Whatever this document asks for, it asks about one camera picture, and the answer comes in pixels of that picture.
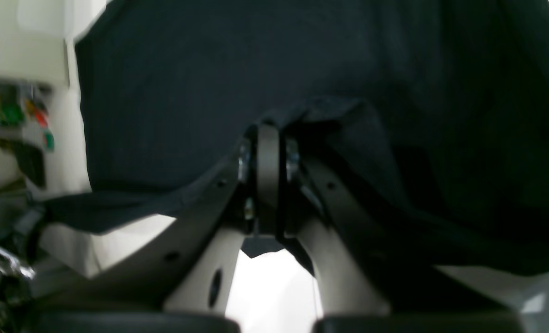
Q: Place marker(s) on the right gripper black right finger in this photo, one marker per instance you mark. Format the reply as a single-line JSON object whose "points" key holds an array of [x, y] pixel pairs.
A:
{"points": [[367, 283]]}

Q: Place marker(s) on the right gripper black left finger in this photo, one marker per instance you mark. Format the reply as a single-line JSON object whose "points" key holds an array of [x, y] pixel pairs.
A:
{"points": [[179, 282]]}

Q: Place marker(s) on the black T-shirt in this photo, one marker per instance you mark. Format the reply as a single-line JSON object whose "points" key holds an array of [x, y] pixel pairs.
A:
{"points": [[435, 112]]}

